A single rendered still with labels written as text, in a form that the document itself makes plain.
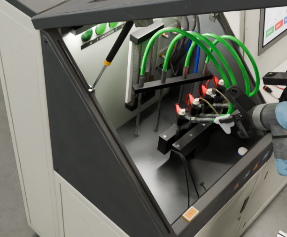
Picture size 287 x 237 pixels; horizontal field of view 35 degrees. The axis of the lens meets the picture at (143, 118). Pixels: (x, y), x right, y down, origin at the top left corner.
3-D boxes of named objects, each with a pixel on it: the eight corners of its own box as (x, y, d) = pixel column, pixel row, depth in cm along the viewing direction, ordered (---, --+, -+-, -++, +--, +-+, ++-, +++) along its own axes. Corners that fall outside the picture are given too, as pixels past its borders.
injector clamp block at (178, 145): (174, 175, 175) (179, 150, 164) (155, 161, 179) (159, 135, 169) (224, 131, 194) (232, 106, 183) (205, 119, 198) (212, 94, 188)
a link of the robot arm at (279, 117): (286, 136, 113) (282, 102, 112) (261, 135, 123) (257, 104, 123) (312, 131, 115) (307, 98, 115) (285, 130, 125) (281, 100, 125)
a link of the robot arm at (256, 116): (255, 112, 123) (276, 97, 125) (245, 112, 127) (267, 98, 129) (267, 135, 124) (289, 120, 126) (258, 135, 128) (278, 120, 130)
